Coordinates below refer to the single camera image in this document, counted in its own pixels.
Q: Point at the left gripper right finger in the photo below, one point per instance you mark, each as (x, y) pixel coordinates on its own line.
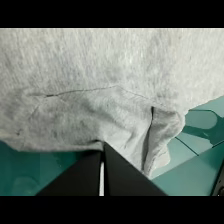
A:
(126, 180)

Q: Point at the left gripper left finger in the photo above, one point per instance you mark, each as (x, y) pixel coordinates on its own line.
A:
(81, 180)

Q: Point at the grey T-shirt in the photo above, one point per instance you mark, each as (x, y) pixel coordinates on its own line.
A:
(100, 86)

